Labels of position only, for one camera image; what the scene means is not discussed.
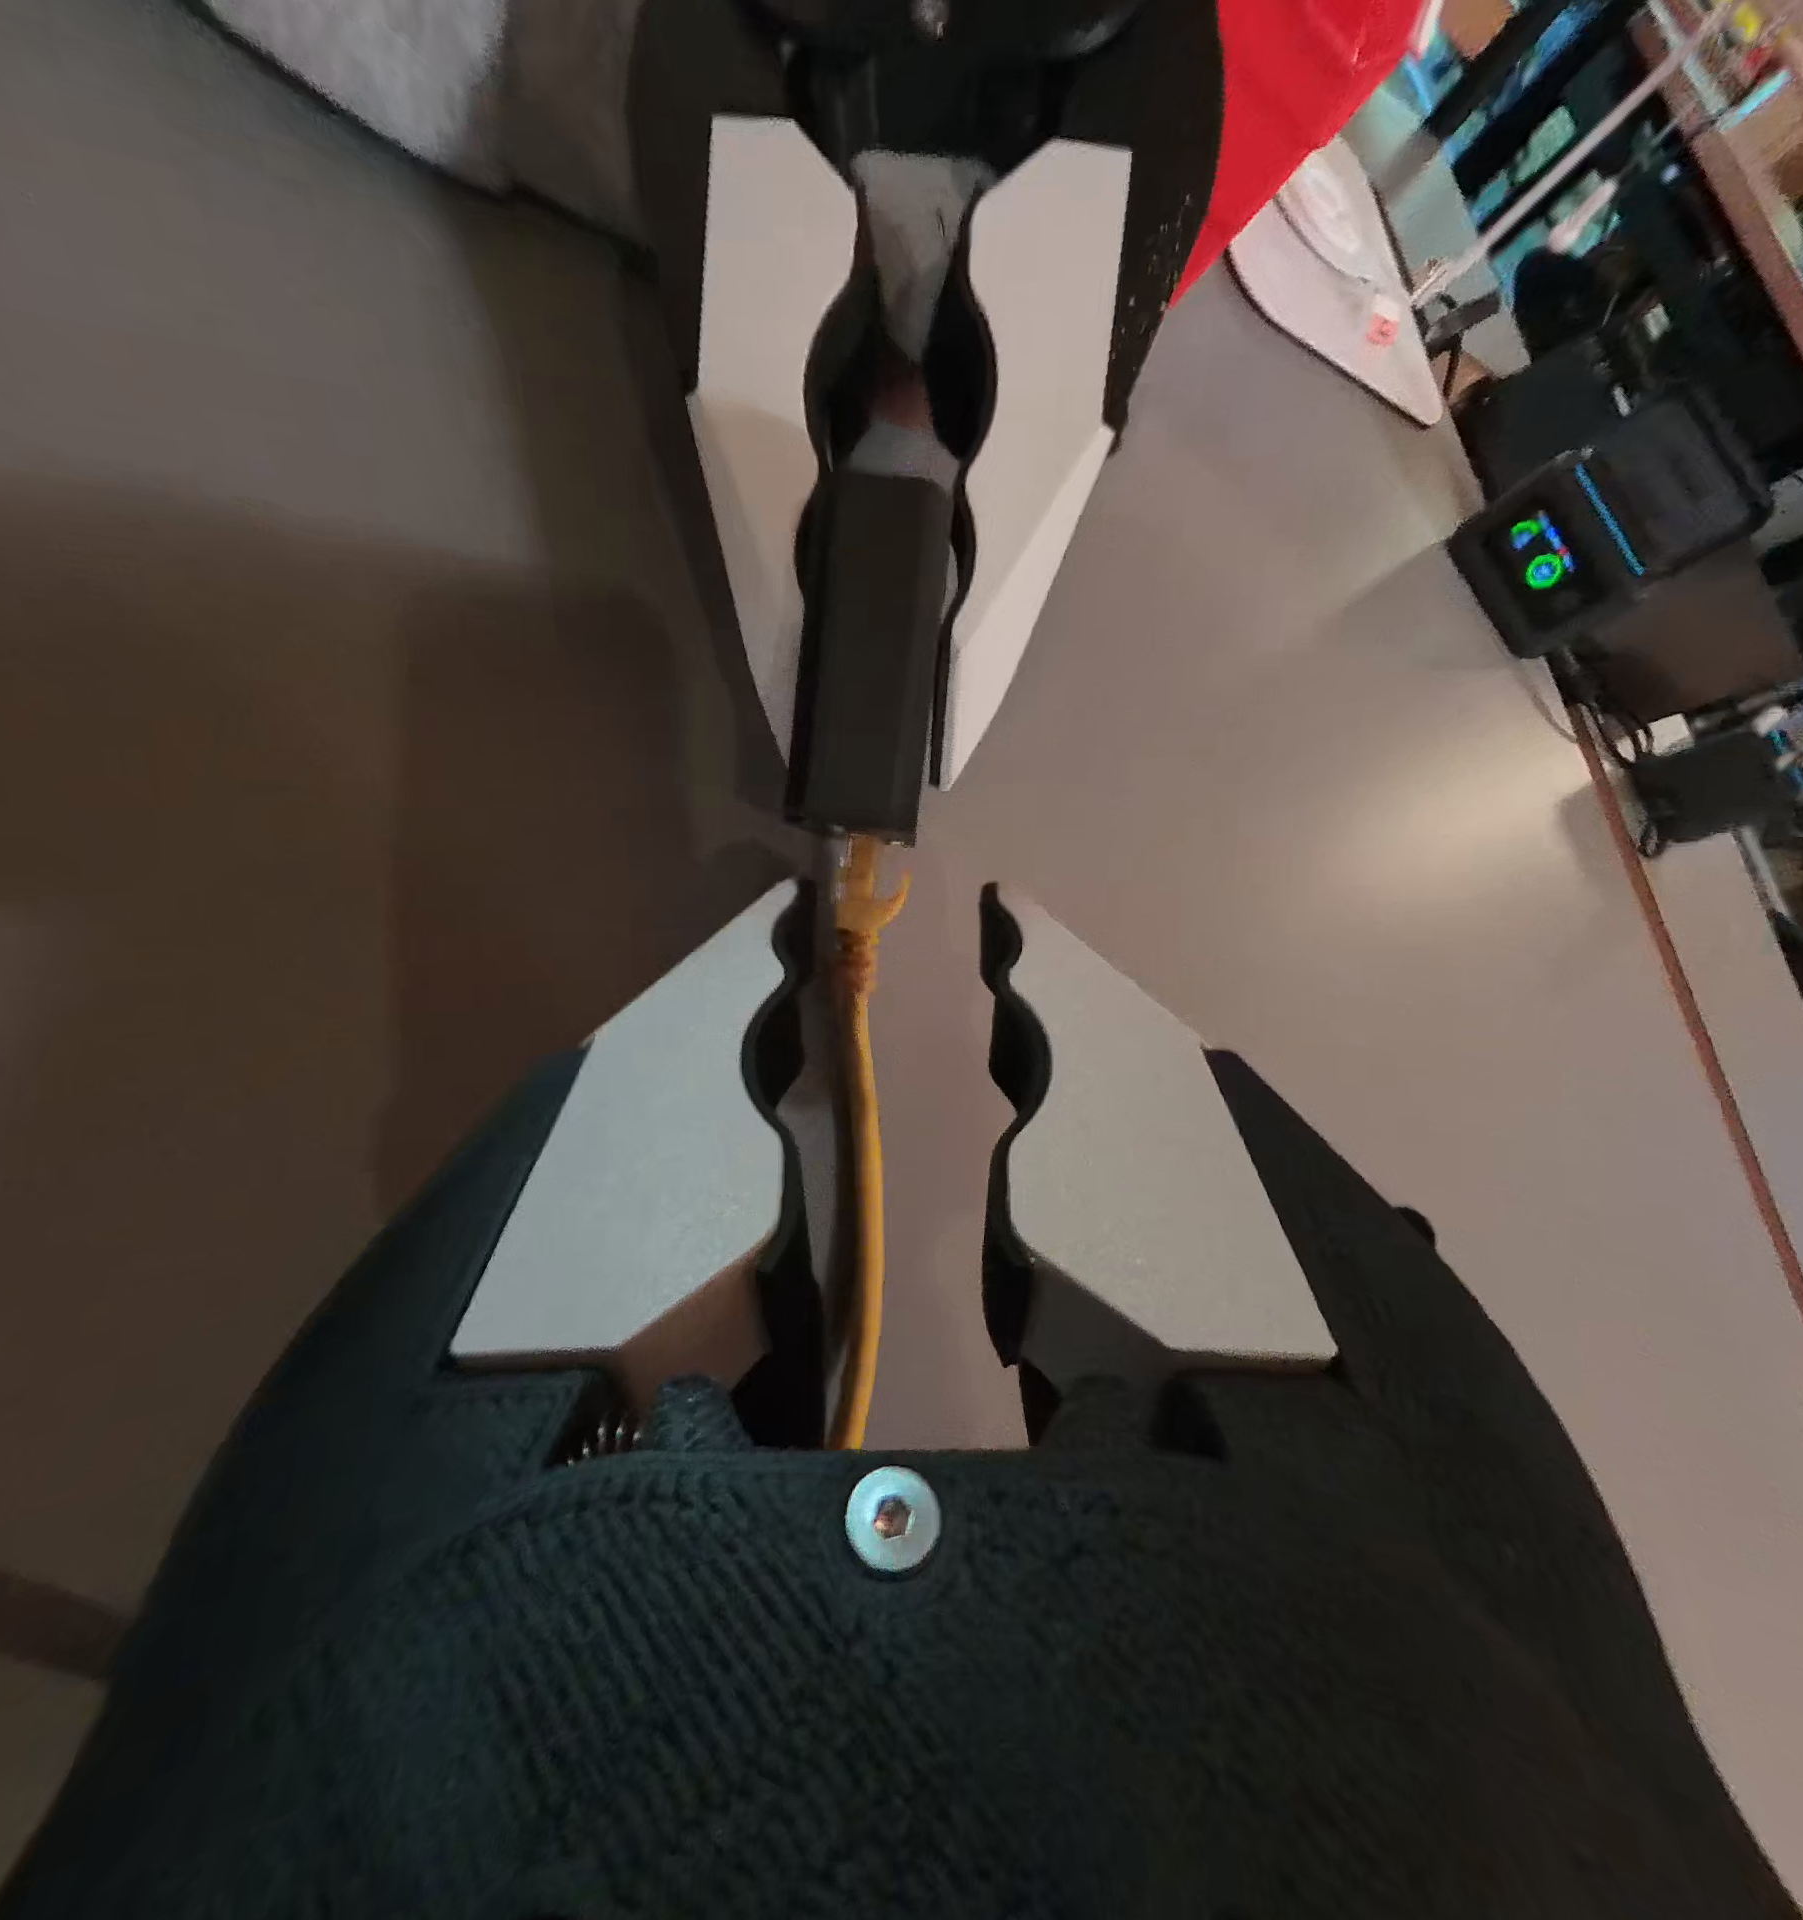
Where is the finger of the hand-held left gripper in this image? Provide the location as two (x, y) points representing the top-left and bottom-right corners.
(684, 116), (865, 818)
(930, 136), (1138, 791)

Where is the orange ethernet cable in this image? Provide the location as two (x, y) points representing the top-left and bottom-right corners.
(822, 829), (914, 1452)

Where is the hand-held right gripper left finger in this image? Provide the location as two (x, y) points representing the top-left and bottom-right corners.
(449, 882), (831, 1449)

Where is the white fuzzy cloth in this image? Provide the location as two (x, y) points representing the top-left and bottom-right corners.
(212, 0), (551, 190)

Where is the black ethernet adapter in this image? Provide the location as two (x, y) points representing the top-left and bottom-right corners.
(784, 470), (953, 840)

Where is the white pad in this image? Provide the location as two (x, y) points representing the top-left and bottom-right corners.
(1227, 140), (1448, 433)

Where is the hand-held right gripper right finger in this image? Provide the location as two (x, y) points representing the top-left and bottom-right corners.
(976, 882), (1343, 1445)

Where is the small black device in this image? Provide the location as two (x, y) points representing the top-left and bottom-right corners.
(1637, 716), (1803, 853)

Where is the black power station with display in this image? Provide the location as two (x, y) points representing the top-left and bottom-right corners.
(1448, 396), (1777, 659)

